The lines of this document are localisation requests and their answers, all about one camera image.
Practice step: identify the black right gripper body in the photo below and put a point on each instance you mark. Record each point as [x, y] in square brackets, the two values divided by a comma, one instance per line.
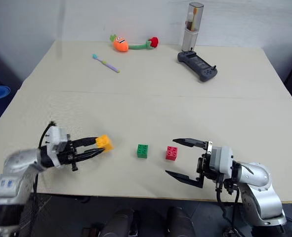
[203, 165]

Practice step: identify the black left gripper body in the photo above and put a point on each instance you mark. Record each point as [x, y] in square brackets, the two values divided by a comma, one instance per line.
[68, 155]

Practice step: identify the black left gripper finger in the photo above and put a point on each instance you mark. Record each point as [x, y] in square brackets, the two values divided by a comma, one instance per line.
[86, 141]
[90, 153]

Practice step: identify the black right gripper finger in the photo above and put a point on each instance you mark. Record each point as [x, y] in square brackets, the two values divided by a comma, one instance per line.
[185, 178]
[192, 142]

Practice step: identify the yellow toy brick cube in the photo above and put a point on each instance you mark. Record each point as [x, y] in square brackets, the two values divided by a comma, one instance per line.
[105, 143]

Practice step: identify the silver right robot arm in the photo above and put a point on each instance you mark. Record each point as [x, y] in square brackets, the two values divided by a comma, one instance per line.
[259, 190]

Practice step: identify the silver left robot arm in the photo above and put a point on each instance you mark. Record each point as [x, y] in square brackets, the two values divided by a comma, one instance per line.
[17, 160]

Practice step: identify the red toy brick cube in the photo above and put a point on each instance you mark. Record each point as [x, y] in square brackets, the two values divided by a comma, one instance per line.
[171, 153]

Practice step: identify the dark rounded shape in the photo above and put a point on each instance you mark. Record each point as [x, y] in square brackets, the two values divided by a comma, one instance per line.
[181, 222]
[118, 222]

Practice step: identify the green toy brick cube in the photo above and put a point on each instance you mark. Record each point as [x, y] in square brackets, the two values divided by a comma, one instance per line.
[142, 151]

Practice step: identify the grey handheld game controller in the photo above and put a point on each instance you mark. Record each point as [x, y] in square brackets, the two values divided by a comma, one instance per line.
[197, 64]

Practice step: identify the purple and teal toothbrush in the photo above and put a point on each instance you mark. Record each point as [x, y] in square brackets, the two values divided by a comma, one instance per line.
[106, 63]

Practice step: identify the orange carrot plush toy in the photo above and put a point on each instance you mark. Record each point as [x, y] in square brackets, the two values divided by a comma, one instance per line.
[121, 44]

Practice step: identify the clear tall toothbrush case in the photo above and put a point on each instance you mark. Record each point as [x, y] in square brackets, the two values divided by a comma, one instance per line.
[191, 37]

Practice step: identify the red plush flower green stem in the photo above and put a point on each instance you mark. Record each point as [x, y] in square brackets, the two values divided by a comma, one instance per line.
[153, 42]

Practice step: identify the toothbrush inside clear case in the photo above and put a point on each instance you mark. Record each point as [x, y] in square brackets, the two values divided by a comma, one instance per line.
[190, 21]

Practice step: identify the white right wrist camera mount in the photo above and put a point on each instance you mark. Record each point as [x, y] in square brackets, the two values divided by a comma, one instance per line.
[221, 159]

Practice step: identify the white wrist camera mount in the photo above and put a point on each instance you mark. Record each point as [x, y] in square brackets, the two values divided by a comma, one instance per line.
[221, 159]
[56, 138]

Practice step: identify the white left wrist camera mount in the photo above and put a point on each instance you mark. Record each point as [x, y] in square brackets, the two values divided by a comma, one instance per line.
[56, 138]

